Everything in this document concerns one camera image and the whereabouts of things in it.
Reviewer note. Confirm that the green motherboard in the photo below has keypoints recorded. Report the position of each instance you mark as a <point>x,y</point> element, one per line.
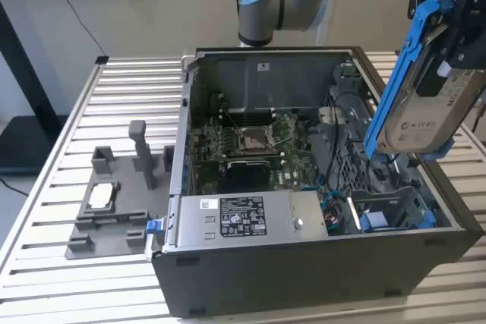
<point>292,157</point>

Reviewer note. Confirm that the black PC case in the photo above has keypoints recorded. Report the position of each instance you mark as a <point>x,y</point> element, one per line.
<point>284,282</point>

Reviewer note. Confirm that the metal disk bay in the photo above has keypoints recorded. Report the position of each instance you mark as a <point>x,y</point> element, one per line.
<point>379,197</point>

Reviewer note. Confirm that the grey parts rack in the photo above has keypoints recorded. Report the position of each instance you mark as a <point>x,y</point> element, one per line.
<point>114,240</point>

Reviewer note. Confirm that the black monitor stand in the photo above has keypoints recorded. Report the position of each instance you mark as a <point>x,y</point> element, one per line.
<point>23,142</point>

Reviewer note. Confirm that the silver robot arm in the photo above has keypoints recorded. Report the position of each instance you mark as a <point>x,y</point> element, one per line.
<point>266,9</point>

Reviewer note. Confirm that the black table corner cap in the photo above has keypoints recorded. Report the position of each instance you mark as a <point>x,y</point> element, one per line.
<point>101,60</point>

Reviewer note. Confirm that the CPU socket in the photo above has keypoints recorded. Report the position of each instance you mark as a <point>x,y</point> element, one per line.
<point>250,142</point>

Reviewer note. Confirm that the hard disk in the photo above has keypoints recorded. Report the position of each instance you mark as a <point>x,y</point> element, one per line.
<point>417,126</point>

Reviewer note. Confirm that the silver power supply unit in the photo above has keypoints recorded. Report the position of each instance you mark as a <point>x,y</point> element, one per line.
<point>281,217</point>

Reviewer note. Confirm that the silver CPU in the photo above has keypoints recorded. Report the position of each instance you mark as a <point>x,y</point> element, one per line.
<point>100,195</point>

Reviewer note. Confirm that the blue case latch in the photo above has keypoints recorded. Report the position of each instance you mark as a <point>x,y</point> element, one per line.
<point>153,226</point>

